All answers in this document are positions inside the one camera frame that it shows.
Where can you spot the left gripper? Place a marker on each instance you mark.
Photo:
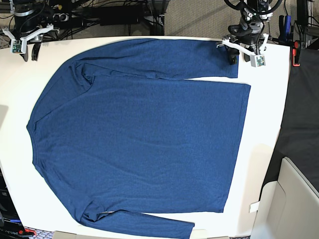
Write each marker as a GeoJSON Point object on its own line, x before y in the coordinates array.
{"type": "Point", "coordinates": [247, 33]}

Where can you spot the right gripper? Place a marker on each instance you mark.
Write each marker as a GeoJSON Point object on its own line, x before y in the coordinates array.
{"type": "Point", "coordinates": [25, 25]}

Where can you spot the blue long-sleeve shirt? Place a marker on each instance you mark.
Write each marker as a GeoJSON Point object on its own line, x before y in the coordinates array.
{"type": "Point", "coordinates": [128, 131]}

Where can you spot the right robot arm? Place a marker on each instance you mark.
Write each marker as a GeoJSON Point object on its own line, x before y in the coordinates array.
{"type": "Point", "coordinates": [27, 7]}

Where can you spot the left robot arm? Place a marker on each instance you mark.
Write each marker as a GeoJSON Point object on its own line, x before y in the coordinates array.
{"type": "Point", "coordinates": [255, 10]}

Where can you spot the black power strip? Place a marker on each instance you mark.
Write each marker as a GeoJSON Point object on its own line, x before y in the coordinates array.
{"type": "Point", "coordinates": [60, 17]}

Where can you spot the red and black clamp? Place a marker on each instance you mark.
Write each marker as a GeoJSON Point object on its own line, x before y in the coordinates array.
{"type": "Point", "coordinates": [296, 50]}

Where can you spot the beige plastic bin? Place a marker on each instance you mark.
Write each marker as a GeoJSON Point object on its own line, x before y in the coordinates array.
{"type": "Point", "coordinates": [288, 208]}

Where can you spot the black box red button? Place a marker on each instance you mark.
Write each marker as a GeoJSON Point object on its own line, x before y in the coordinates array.
{"type": "Point", "coordinates": [14, 230]}

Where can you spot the blue handled tool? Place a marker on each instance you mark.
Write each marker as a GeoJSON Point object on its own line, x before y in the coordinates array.
{"type": "Point", "coordinates": [287, 26]}

